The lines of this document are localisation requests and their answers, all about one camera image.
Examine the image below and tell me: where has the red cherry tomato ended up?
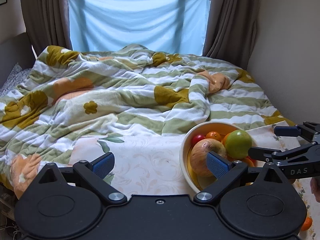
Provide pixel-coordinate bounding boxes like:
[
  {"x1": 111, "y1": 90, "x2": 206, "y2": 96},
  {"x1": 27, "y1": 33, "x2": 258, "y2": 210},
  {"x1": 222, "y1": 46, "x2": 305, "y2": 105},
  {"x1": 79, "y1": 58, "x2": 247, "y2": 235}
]
[{"x1": 191, "y1": 134, "x2": 206, "y2": 147}]

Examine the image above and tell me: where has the large orange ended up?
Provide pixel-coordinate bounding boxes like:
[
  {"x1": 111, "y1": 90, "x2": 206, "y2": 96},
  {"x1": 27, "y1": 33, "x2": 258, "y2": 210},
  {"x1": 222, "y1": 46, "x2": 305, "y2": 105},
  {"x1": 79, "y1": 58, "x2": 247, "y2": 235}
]
[{"x1": 222, "y1": 133, "x2": 230, "y2": 146}]

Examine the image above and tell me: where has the person's right hand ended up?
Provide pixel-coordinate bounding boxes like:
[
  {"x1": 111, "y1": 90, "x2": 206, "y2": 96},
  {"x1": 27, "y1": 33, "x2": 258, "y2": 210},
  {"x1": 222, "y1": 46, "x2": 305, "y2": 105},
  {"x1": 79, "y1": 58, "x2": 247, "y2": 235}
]
[{"x1": 310, "y1": 178, "x2": 320, "y2": 202}]

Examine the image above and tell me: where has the cream bowl yellow inside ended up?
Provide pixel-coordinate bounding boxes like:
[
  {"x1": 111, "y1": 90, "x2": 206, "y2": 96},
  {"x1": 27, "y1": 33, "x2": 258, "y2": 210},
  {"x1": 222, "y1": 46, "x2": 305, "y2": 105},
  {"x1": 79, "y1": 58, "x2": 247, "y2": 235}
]
[{"x1": 180, "y1": 121, "x2": 257, "y2": 193}]

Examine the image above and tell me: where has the green apple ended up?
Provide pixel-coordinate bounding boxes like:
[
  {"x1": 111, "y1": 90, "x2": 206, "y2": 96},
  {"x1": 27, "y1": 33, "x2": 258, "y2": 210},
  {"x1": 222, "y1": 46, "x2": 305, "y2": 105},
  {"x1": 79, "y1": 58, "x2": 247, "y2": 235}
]
[{"x1": 225, "y1": 129, "x2": 252, "y2": 159}]

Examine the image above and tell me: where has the brownish red apple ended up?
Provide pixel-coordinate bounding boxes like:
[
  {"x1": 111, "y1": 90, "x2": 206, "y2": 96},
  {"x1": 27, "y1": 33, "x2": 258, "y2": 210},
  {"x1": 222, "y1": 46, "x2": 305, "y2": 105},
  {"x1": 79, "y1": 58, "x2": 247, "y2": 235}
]
[{"x1": 190, "y1": 139, "x2": 227, "y2": 177}]

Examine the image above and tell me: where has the small mandarin in bowl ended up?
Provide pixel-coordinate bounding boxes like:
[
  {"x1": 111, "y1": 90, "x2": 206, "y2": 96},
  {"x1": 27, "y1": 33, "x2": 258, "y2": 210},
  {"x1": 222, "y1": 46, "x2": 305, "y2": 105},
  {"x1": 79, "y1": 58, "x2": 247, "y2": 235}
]
[{"x1": 205, "y1": 131, "x2": 222, "y2": 141}]

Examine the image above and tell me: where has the white floral bed sheet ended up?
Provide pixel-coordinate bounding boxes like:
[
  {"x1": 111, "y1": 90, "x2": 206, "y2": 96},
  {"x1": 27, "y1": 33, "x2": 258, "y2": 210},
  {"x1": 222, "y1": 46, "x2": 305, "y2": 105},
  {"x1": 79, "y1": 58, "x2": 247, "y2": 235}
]
[{"x1": 68, "y1": 121, "x2": 319, "y2": 239}]

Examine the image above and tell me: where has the mandarin on sheet edge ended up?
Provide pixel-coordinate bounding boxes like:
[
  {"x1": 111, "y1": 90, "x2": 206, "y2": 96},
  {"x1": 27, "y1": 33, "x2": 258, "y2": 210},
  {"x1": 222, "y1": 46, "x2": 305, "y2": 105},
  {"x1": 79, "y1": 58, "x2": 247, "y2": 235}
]
[{"x1": 300, "y1": 216, "x2": 313, "y2": 231}]

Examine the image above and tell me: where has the green striped floral quilt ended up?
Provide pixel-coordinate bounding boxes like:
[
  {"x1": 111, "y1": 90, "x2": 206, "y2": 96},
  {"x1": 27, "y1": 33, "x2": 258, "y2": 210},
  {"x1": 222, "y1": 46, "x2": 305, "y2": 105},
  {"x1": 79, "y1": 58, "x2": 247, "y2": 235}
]
[{"x1": 1, "y1": 44, "x2": 284, "y2": 197}]

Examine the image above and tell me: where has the grey patterned pillow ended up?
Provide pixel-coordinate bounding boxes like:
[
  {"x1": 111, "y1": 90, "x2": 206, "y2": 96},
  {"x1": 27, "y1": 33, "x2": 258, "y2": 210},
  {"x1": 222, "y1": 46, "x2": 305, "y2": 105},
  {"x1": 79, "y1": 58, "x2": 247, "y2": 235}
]
[{"x1": 1, "y1": 63, "x2": 31, "y2": 97}]

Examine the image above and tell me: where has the brown right curtain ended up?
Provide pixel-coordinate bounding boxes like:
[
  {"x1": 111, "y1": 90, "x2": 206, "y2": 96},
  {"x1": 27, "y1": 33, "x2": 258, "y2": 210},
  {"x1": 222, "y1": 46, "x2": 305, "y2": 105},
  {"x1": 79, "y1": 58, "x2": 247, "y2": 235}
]
[{"x1": 203, "y1": 0, "x2": 259, "y2": 69}]

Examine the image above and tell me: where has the brown curtain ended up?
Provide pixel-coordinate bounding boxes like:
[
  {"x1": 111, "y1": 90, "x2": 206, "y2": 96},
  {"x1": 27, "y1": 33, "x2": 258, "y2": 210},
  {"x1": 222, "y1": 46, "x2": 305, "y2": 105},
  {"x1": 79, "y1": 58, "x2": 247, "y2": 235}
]
[
  {"x1": 21, "y1": 0, "x2": 72, "y2": 55},
  {"x1": 203, "y1": 0, "x2": 259, "y2": 69}
]

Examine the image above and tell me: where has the grey headboard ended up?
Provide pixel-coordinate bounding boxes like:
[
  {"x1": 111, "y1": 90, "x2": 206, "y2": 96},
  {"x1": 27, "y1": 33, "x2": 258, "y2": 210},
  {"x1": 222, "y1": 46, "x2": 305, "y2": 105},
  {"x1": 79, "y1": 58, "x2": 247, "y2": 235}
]
[{"x1": 0, "y1": 33, "x2": 36, "y2": 86}]

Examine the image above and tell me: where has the light blue window cloth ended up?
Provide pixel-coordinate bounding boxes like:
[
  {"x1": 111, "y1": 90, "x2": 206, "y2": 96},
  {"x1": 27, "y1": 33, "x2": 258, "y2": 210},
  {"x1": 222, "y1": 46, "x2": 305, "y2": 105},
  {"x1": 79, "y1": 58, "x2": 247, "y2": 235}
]
[{"x1": 69, "y1": 0, "x2": 210, "y2": 55}]

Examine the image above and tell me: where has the brown left curtain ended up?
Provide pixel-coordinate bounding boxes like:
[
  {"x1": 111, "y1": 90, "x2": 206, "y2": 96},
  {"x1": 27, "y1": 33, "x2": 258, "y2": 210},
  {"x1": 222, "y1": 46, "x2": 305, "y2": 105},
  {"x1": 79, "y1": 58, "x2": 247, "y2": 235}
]
[{"x1": 21, "y1": 0, "x2": 72, "y2": 55}]

